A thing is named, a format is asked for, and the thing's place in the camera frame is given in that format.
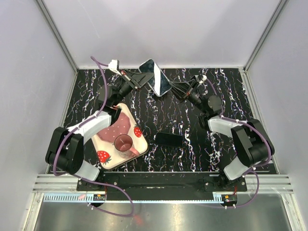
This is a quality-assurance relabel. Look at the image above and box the phone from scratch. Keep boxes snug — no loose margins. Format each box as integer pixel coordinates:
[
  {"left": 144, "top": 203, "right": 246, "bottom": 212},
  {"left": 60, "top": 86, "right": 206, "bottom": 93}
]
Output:
[{"left": 139, "top": 59, "right": 171, "bottom": 97}]

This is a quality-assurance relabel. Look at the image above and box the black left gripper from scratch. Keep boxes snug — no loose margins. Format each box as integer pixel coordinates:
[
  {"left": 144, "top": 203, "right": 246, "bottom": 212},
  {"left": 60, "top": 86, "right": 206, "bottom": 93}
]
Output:
[{"left": 113, "top": 69, "right": 155, "bottom": 107}]

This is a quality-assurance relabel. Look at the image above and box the white strawberry tray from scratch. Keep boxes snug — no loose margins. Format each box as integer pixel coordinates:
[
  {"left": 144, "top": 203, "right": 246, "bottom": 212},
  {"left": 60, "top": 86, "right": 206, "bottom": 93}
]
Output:
[{"left": 91, "top": 103, "right": 149, "bottom": 170}]

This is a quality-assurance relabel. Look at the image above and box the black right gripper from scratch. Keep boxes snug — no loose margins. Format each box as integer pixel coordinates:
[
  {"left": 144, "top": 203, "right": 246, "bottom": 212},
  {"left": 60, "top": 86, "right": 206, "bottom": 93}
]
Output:
[{"left": 167, "top": 79, "right": 207, "bottom": 115}]

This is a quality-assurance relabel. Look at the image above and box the pink dotted plate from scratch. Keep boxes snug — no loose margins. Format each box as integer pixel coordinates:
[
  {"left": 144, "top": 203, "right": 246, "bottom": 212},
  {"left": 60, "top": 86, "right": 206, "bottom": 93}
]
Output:
[{"left": 97, "top": 113, "right": 131, "bottom": 143}]

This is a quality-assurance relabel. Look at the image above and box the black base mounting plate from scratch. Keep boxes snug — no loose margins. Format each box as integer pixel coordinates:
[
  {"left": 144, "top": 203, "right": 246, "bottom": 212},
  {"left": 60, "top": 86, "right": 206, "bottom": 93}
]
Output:
[{"left": 76, "top": 171, "right": 248, "bottom": 193}]

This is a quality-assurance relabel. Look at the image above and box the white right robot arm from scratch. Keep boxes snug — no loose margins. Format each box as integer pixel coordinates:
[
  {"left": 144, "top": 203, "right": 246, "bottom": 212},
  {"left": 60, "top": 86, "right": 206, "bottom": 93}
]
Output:
[{"left": 169, "top": 76, "right": 275, "bottom": 191}]

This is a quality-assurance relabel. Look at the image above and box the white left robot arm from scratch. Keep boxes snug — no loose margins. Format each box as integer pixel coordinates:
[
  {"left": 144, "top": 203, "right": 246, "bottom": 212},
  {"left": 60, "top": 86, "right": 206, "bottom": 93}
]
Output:
[{"left": 45, "top": 69, "right": 154, "bottom": 191}]

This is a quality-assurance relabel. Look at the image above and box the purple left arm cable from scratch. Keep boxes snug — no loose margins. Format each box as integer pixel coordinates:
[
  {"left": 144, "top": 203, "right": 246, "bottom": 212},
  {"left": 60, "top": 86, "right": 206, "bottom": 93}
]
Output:
[{"left": 51, "top": 56, "right": 135, "bottom": 217}]

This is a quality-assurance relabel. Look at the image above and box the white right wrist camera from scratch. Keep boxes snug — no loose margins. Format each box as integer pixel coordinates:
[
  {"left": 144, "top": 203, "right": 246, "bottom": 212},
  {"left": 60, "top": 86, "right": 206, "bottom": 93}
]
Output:
[{"left": 194, "top": 75, "right": 207, "bottom": 85}]

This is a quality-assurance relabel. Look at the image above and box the black smartphone on table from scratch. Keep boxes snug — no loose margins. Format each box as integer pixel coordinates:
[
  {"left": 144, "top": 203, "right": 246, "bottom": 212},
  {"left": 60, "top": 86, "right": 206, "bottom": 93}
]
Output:
[{"left": 155, "top": 132, "right": 183, "bottom": 147}]

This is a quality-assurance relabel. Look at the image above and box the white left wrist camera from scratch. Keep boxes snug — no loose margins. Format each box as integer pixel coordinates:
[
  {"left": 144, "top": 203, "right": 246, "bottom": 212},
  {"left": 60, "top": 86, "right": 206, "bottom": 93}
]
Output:
[{"left": 108, "top": 59, "right": 121, "bottom": 75}]

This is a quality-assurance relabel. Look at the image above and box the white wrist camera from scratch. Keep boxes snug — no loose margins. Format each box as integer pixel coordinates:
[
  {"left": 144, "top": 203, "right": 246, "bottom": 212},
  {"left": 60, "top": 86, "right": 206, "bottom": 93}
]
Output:
[
  {"left": 108, "top": 59, "right": 121, "bottom": 75},
  {"left": 194, "top": 75, "right": 207, "bottom": 85}
]

